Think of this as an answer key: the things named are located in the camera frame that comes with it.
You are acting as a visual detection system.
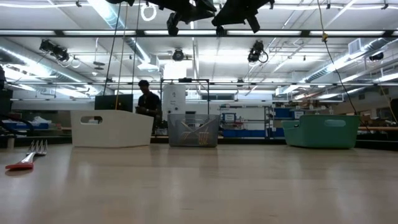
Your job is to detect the grey translucent bin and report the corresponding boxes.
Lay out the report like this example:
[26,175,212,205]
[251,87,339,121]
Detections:
[167,113,220,148]

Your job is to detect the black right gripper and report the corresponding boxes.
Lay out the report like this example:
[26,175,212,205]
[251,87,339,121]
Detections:
[211,0,275,35]

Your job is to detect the white cable ring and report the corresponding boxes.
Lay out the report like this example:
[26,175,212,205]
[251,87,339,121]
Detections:
[140,2,157,22]

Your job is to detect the long blue bin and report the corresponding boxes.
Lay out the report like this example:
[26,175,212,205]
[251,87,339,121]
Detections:
[2,121,50,130]

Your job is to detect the white ceiling vent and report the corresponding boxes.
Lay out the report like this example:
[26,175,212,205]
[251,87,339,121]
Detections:
[348,38,362,55]

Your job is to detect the teal plastic bin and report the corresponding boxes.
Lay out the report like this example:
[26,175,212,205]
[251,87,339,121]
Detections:
[281,114,361,149]

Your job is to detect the black ceiling camera with cable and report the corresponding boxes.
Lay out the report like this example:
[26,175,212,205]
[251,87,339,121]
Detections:
[247,39,269,63]

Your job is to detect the black aluminium table frame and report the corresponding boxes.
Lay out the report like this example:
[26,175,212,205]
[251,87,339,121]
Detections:
[0,133,398,152]

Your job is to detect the black cable yellow plug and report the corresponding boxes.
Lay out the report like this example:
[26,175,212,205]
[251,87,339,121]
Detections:
[316,0,358,116]

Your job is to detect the white plastic bin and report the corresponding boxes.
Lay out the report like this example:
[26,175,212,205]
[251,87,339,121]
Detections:
[70,109,154,148]

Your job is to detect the silver ceiling duct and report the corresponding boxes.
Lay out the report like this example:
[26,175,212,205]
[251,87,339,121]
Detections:
[0,36,105,96]

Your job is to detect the black equipment block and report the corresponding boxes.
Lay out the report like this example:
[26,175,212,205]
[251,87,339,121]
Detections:
[0,67,14,121]

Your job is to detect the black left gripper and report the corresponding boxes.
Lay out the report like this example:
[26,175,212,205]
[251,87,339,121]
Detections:
[148,0,218,37]

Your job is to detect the white cylinder tank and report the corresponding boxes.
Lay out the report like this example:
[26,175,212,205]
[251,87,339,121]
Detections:
[162,83,187,121]

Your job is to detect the row of blue bins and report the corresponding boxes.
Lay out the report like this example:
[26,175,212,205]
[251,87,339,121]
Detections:
[222,129,284,139]

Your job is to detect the black monitor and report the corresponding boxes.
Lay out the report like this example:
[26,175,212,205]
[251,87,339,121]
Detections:
[95,94,134,113]

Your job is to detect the wooden workbench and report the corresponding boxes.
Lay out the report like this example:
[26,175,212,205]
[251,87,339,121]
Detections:
[359,125,398,132]

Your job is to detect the blue shelf bins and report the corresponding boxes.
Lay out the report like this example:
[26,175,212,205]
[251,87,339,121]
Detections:
[273,108,306,120]

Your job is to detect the black hanging cable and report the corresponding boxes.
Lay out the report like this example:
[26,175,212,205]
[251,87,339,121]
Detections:
[103,2,122,96]
[131,0,141,95]

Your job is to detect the person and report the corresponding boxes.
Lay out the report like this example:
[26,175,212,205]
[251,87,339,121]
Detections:
[134,79,163,135]

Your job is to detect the black ceiling camera rig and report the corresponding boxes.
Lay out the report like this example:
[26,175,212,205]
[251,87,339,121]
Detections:
[39,39,70,62]

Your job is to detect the long ceiling light bar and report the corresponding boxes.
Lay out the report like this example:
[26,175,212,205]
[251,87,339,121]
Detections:
[0,29,398,38]

